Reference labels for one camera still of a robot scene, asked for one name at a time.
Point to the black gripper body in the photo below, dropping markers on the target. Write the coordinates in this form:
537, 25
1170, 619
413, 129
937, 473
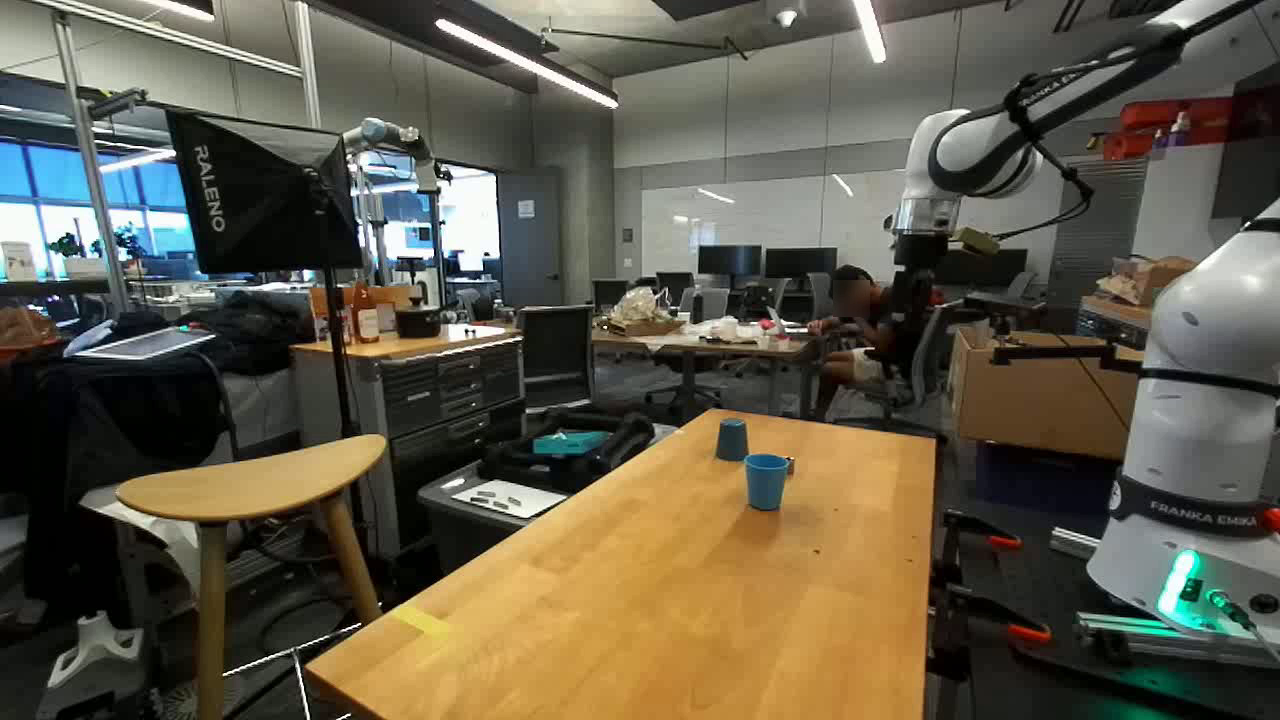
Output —
921, 262

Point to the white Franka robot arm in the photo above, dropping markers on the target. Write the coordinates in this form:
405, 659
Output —
1203, 401

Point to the long ceiling light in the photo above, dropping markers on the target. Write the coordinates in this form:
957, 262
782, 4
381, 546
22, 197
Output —
524, 62
870, 28

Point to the dark blue cup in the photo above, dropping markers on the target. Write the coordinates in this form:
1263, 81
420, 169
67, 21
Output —
728, 443

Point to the light blue cup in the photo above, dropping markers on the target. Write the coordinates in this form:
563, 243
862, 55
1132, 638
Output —
767, 481

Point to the black softbox light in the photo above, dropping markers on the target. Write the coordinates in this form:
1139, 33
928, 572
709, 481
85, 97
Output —
266, 200

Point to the seated person dark hair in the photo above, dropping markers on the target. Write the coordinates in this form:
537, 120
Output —
873, 321

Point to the black computer monitor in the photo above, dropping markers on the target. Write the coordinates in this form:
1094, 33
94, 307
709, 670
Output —
801, 262
728, 262

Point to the cardboard box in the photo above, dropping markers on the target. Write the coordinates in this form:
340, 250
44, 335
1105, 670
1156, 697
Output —
1043, 401

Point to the wooden office table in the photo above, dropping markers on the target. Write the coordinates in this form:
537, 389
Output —
700, 351

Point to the orange black clamp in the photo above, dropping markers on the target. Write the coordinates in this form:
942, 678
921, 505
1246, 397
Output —
984, 629
980, 536

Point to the grey door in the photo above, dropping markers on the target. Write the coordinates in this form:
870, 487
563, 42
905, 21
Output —
534, 237

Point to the teal case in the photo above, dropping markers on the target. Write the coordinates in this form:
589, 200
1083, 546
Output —
570, 444

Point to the grey plastic bin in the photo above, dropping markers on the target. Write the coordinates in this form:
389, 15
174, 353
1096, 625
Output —
485, 505

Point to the grey drawer cabinet wooden top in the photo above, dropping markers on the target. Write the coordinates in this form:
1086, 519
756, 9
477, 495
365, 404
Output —
441, 401

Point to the black device on cabinet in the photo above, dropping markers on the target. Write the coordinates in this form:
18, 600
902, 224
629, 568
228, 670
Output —
416, 321

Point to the red labelled bottle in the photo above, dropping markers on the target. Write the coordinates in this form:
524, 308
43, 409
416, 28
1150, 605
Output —
365, 321

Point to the wooden stool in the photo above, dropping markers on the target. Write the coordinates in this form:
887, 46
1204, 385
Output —
252, 481

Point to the black cloth covered table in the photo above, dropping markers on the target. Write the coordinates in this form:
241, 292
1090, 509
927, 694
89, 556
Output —
104, 443

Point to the white plastic stand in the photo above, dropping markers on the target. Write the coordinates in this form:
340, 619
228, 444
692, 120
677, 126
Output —
94, 664

